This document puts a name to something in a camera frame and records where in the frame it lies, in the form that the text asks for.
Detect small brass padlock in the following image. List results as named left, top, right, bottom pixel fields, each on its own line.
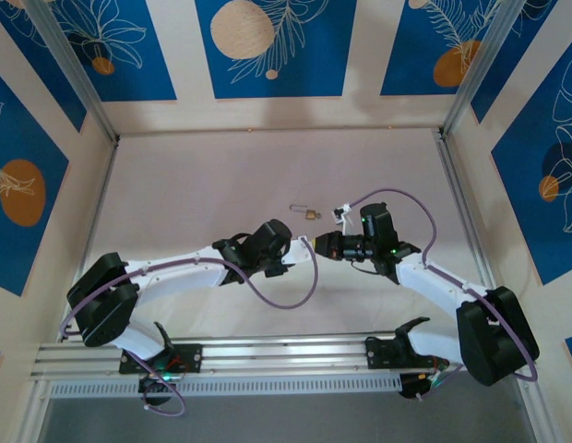
left=289, top=203, right=316, bottom=222

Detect black controller board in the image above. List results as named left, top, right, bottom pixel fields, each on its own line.
left=137, top=372, right=176, bottom=408
left=399, top=368, right=448, bottom=401

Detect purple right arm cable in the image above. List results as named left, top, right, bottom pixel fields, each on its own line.
left=349, top=187, right=540, bottom=399

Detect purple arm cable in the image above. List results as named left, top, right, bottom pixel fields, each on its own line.
left=349, top=187, right=540, bottom=399
left=58, top=235, right=320, bottom=417

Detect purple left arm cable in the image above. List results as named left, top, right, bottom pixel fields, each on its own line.
left=58, top=235, right=320, bottom=417

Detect aluminium table side rail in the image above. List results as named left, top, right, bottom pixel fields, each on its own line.
left=433, top=128, right=497, bottom=291

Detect long aluminium base rail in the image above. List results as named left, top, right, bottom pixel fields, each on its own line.
left=30, top=329, right=539, bottom=382

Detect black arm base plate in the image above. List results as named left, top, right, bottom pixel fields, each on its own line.
left=364, top=339, right=447, bottom=370
left=118, top=343, right=204, bottom=375

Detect white slotted cable duct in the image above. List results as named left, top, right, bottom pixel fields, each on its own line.
left=49, top=372, right=403, bottom=399

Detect aluminium frame post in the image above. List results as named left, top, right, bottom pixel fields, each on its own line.
left=22, top=0, right=121, bottom=145
left=438, top=0, right=560, bottom=139

